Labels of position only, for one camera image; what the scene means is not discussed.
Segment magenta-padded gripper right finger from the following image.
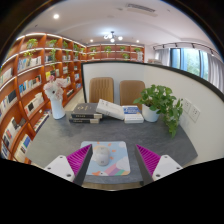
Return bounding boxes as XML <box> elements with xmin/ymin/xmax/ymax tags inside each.
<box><xmin>134</xmin><ymin>144</ymin><xmax>184</xmax><ymax>186</ymax></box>

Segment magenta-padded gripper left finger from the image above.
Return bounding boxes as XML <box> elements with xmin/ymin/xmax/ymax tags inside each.
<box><xmin>43</xmin><ymin>144</ymin><xmax>94</xmax><ymax>187</ymax></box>

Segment pastel sun print mouse pad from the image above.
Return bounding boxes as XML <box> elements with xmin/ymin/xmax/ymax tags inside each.
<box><xmin>79</xmin><ymin>140</ymin><xmax>132</xmax><ymax>177</ymax></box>

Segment green plant in white pot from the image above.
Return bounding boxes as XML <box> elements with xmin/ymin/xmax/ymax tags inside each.
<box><xmin>133</xmin><ymin>84</ymin><xmax>184</xmax><ymax>139</ymax></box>

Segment large white book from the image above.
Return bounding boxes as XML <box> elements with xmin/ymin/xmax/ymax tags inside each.
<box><xmin>95</xmin><ymin>98</ymin><xmax>126</xmax><ymax>121</ymax></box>

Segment tan ribbed chair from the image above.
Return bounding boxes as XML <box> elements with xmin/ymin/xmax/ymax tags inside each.
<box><xmin>119</xmin><ymin>79</ymin><xmax>146</xmax><ymax>111</ymax></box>
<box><xmin>88</xmin><ymin>76</ymin><xmax>115</xmax><ymax>104</ymax></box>

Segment orange wooden shelf unit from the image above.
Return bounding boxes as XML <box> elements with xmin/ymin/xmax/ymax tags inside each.
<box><xmin>0</xmin><ymin>32</ymin><xmax>146</xmax><ymax>164</ymax></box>

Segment glass window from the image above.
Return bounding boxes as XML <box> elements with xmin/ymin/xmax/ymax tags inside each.
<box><xmin>169</xmin><ymin>47</ymin><xmax>210</xmax><ymax>82</ymax></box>

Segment ceiling chandelier light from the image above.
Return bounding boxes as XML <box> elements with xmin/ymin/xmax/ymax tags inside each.
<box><xmin>103</xmin><ymin>30</ymin><xmax>124</xmax><ymax>44</ymax></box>

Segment recessed ceiling lights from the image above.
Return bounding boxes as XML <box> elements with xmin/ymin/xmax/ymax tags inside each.
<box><xmin>52</xmin><ymin>13</ymin><xmax>142</xmax><ymax>44</ymax></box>

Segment ceiling air vent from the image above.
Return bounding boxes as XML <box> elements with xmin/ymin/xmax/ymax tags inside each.
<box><xmin>124</xmin><ymin>3</ymin><xmax>158</xmax><ymax>16</ymax></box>

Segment white wall socket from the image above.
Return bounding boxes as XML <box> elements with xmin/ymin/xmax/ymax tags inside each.
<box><xmin>182</xmin><ymin>98</ymin><xmax>193</xmax><ymax>114</ymax></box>
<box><xmin>188</xmin><ymin>104</ymin><xmax>202</xmax><ymax>124</ymax></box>

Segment black track light rail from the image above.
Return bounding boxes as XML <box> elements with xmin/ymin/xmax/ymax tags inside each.
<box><xmin>152</xmin><ymin>41</ymin><xmax>216</xmax><ymax>57</ymax></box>

